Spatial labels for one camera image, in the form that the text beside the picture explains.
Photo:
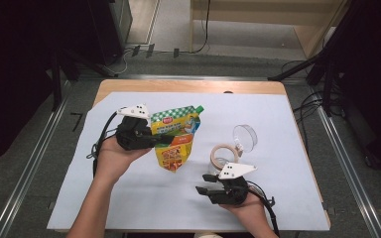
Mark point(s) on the light wooden shelf unit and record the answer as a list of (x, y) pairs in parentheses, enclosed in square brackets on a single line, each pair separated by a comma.
[(264, 15)]

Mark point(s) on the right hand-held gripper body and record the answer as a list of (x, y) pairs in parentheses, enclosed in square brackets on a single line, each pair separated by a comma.
[(233, 193)]

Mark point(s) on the person's right hand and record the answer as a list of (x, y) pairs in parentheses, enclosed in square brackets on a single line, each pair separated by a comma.
[(249, 211)]

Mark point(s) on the yellow green spout pouch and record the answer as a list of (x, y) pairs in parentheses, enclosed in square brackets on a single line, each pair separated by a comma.
[(177, 155)]

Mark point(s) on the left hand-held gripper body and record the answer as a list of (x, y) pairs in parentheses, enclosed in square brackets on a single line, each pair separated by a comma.
[(134, 135)]

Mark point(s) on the black stand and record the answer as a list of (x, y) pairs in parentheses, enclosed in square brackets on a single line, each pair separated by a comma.
[(327, 56), (58, 79)]

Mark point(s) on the metal floor rail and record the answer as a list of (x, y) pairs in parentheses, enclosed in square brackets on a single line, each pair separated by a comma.
[(347, 165), (29, 168), (178, 77)]

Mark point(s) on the wooden table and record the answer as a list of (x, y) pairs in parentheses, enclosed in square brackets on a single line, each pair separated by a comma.
[(178, 86)]

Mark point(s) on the person's left hand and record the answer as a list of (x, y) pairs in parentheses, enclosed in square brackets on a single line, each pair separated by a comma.
[(115, 162)]

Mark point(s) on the black cabinet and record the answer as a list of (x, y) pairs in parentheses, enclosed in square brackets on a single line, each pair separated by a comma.
[(110, 29)]

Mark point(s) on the white paper sheet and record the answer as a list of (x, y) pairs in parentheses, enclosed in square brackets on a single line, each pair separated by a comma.
[(165, 205)]

